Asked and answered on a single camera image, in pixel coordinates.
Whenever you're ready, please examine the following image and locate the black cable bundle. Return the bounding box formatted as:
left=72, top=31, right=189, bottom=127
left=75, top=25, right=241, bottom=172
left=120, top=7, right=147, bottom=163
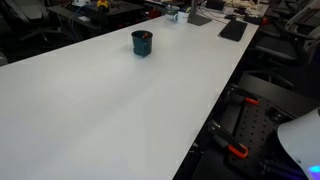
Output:
left=261, top=159, right=306, bottom=179

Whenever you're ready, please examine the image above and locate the black box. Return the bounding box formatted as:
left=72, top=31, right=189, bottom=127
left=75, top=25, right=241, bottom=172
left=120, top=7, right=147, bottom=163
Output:
left=205, top=0, right=226, bottom=11

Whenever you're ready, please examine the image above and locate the white mug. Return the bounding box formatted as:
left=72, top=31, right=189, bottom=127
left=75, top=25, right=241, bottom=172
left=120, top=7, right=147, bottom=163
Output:
left=173, top=10, right=190, bottom=25

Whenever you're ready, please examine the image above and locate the black robot cart top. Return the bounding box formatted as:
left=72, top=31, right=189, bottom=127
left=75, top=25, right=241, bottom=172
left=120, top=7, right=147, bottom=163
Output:
left=191, top=73, right=320, bottom=180

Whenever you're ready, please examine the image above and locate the grey monitor stand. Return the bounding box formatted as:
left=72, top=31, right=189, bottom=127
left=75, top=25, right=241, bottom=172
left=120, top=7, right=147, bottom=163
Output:
left=187, top=0, right=213, bottom=27

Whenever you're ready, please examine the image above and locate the black clamp with orange handle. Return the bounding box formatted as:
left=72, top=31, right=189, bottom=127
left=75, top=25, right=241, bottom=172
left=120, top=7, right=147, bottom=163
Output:
left=227, top=84, right=260, bottom=107
left=208, top=120, right=250, bottom=160

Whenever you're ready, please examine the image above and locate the grey mesh office chair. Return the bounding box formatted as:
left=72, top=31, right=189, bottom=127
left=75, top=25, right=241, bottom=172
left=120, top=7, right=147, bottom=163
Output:
left=286, top=0, right=320, bottom=31
left=253, top=6, right=320, bottom=68

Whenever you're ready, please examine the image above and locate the yellow toy object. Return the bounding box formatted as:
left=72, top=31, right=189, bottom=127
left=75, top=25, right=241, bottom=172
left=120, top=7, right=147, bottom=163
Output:
left=96, top=0, right=110, bottom=9

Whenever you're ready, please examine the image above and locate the black power socket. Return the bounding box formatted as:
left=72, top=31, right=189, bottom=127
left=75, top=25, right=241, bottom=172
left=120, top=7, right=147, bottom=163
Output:
left=268, top=107, right=284, bottom=123

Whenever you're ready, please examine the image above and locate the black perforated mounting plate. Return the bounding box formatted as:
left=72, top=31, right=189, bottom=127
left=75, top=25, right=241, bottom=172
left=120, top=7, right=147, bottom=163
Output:
left=228, top=96, right=303, bottom=179

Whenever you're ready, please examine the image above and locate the green bowl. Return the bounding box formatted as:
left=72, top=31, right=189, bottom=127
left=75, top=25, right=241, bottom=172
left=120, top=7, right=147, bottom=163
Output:
left=164, top=4, right=181, bottom=21

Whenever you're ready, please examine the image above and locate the dark teal cup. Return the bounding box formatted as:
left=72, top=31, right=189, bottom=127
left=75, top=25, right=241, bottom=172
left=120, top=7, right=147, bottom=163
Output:
left=130, top=29, right=154, bottom=58

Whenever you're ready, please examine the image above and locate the black keyboard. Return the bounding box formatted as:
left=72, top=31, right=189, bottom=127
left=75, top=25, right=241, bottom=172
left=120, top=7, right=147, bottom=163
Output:
left=218, top=19, right=249, bottom=43

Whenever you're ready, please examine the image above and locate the black desk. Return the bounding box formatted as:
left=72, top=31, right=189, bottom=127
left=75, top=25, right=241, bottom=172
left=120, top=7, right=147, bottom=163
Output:
left=46, top=0, right=146, bottom=36

